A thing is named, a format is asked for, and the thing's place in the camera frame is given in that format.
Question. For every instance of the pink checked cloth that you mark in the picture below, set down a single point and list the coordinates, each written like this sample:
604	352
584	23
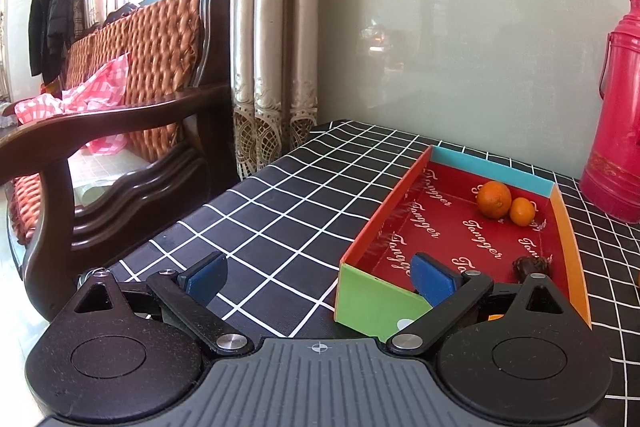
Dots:
95	92

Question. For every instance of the black white checked tablecloth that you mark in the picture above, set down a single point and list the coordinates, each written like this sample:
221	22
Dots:
280	217

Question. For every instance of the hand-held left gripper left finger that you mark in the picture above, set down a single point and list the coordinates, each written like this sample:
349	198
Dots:
207	279

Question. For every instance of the red thermos flask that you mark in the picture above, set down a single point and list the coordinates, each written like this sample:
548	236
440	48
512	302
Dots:
617	132

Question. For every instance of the large orange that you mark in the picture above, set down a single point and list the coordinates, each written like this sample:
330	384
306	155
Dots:
494	199

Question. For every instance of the dark wrinkled date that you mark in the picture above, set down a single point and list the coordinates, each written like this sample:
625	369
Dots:
532	266

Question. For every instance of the dark wooden sofa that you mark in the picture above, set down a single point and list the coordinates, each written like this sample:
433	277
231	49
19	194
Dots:
150	57

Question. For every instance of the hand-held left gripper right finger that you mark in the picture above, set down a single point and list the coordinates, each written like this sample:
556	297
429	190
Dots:
432	282

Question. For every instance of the small orange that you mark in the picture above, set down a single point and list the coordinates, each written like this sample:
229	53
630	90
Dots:
522	211

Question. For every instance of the beige lace curtain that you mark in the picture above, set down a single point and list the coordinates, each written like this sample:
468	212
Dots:
275	32

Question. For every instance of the black hanging coat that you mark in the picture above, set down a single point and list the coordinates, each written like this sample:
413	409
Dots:
37	22
65	2

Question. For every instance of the colourful cardboard box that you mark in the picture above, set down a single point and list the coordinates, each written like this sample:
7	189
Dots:
450	227

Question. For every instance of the white panel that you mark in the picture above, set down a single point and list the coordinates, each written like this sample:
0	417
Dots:
16	37

